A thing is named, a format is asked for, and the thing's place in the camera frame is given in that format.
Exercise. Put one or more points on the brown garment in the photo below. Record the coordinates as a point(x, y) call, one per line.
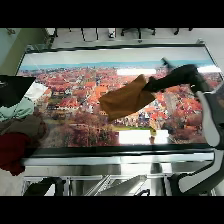
point(126, 98)

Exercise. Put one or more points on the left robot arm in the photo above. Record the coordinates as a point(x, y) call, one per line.
point(45, 186)

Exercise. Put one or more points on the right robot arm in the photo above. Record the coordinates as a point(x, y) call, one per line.
point(210, 116)

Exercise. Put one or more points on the white garment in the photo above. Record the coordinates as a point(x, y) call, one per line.
point(36, 90)

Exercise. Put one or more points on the black office chair base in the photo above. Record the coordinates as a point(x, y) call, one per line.
point(138, 31)

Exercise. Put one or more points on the beige garment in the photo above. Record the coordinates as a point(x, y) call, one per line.
point(28, 128)

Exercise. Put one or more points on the pale green garment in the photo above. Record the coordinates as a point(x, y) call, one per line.
point(15, 111)

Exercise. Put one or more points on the red garment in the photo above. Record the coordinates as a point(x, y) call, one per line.
point(11, 151)

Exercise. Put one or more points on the silver frame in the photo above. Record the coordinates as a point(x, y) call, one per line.
point(110, 181)

